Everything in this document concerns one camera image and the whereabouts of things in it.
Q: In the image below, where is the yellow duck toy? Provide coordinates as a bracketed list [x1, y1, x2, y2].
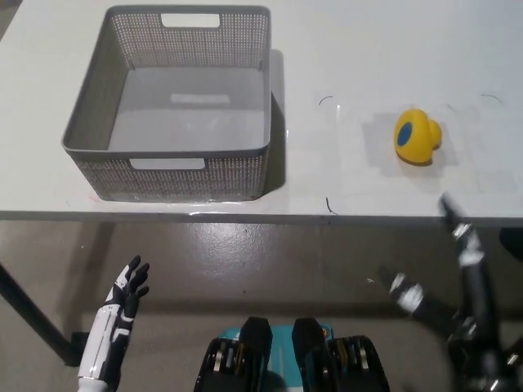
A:
[393, 108, 444, 167]

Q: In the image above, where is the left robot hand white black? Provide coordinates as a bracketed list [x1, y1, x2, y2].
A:
[77, 255, 152, 388]

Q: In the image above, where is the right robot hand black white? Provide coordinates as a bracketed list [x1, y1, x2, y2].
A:
[378, 192, 508, 369]

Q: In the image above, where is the grey perforated plastic basket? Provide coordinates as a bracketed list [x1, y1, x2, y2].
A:
[60, 4, 273, 202]

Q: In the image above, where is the black round object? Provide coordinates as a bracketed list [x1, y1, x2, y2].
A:
[498, 227, 523, 259]

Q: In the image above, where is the black table foot plate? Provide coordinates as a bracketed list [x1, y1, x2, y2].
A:
[71, 332, 90, 368]

